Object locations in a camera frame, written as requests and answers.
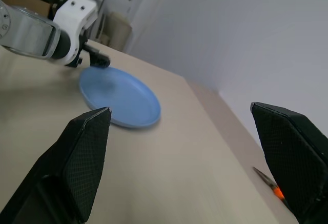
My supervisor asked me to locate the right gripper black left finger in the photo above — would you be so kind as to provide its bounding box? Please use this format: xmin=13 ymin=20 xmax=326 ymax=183
xmin=0 ymin=107 xmax=112 ymax=224

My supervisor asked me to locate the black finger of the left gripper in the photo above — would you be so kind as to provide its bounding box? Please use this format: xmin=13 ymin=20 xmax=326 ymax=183
xmin=84 ymin=44 xmax=112 ymax=69

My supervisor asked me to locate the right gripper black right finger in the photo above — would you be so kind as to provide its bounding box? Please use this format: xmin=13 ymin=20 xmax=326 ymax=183
xmin=250 ymin=101 xmax=328 ymax=224

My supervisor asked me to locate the black pen with orange band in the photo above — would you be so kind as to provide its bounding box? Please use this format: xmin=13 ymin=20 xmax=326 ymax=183
xmin=252 ymin=166 xmax=292 ymax=211

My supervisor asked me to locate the beige padded chair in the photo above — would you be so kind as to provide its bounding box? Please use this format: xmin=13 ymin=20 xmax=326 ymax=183
xmin=104 ymin=10 xmax=133 ymax=52

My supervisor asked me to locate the blue plate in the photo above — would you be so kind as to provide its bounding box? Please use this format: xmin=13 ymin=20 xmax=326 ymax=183
xmin=78 ymin=67 xmax=162 ymax=129

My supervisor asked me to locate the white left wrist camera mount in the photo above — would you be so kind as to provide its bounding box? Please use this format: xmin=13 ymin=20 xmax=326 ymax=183
xmin=52 ymin=0 xmax=98 ymax=66

